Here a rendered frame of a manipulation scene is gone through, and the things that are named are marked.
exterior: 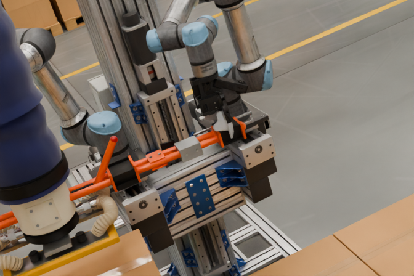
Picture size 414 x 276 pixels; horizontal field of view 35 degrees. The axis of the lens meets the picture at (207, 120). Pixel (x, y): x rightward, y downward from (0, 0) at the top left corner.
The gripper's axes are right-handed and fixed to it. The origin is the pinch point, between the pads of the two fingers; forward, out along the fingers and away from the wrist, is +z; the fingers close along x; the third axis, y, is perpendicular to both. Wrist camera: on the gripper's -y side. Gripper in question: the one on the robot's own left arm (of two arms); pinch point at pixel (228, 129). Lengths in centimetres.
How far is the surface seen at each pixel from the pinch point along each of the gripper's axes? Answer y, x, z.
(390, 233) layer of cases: -54, -11, 73
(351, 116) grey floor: -133, -202, 129
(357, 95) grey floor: -152, -228, 129
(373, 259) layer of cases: -40, -2, 73
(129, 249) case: 42, -9, 34
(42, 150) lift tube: 54, 10, -19
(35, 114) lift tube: 52, 7, -29
